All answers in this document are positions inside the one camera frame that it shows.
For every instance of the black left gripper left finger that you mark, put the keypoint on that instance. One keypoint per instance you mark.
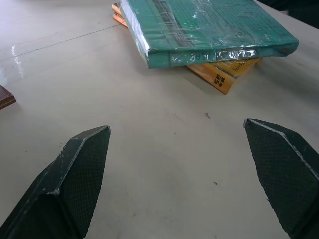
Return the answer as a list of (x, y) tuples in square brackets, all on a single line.
[(64, 189)]

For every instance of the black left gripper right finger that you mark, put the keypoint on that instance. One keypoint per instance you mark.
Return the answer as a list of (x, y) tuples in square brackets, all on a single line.
[(286, 174)]

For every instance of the brown wooden object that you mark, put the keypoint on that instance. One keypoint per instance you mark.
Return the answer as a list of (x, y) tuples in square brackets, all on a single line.
[(5, 96)]

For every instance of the yellow book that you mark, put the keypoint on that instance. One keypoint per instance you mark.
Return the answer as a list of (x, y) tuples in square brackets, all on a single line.
[(221, 74)]

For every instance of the green plastic-wrapped book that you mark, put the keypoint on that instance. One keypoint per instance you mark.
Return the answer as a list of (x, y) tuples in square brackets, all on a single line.
[(211, 27)]

